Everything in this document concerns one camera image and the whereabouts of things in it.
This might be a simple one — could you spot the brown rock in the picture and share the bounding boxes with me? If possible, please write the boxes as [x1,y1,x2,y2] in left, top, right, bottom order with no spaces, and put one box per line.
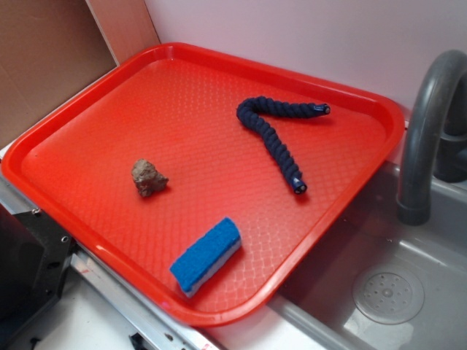
[131,158,169,198]

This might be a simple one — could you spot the brown cardboard panel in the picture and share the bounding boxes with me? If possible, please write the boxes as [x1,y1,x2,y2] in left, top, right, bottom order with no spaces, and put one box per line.
[1,1,160,147]

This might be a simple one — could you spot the blue and white sponge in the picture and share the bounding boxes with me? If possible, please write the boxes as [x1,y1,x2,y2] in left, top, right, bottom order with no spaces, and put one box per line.
[169,217,242,298]

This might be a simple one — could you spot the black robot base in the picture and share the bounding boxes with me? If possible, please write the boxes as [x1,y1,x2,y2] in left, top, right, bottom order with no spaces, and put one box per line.
[1,207,74,349]

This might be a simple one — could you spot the red plastic tray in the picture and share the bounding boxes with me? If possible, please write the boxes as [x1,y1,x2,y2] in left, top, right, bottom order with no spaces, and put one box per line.
[1,44,404,327]

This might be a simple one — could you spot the grey toy sink basin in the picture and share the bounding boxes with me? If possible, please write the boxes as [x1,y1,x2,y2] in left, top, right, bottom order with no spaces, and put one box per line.
[270,163,466,349]

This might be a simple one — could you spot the round sink drain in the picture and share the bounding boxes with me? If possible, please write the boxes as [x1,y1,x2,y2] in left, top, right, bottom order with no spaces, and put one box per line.
[352,264,425,325]

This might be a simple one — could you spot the dark blue twisted rope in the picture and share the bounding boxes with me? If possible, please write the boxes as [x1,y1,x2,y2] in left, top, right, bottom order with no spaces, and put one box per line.
[236,96,332,195]

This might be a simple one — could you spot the grey plastic faucet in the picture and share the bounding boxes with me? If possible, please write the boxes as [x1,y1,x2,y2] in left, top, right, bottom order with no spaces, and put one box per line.
[396,50,466,225]

